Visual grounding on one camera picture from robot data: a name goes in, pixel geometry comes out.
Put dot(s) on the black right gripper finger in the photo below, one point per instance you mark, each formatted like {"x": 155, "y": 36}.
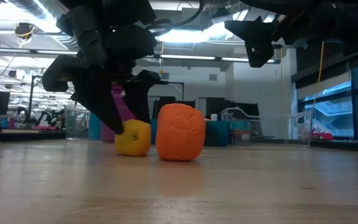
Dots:
{"x": 258, "y": 40}

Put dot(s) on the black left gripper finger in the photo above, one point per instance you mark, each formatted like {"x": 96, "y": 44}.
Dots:
{"x": 98, "y": 93}
{"x": 140, "y": 93}

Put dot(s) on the purple squeeze bottle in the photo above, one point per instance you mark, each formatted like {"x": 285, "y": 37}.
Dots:
{"x": 107, "y": 134}

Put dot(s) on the yellow food toy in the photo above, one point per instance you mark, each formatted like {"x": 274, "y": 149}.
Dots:
{"x": 135, "y": 140}

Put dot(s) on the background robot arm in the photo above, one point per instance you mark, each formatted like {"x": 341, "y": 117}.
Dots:
{"x": 47, "y": 116}

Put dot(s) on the orange blocky food toy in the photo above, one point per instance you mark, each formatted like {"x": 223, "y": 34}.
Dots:
{"x": 180, "y": 133}

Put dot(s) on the clear plastic bin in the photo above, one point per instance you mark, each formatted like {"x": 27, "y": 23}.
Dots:
{"x": 76, "y": 124}
{"x": 300, "y": 124}

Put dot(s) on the long light bar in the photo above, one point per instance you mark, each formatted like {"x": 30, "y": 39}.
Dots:
{"x": 185, "y": 57}

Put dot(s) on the small white cup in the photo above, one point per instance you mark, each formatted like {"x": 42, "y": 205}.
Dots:
{"x": 214, "y": 117}

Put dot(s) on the black background monitor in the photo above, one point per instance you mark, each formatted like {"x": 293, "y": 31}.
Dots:
{"x": 216, "y": 109}

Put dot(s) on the teal plastic bin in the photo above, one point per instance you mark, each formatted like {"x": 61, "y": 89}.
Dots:
{"x": 217, "y": 133}

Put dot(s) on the large window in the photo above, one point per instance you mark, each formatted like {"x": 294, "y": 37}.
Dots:
{"x": 334, "y": 109}

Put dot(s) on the red background object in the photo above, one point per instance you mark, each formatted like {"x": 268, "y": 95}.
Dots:
{"x": 322, "y": 136}

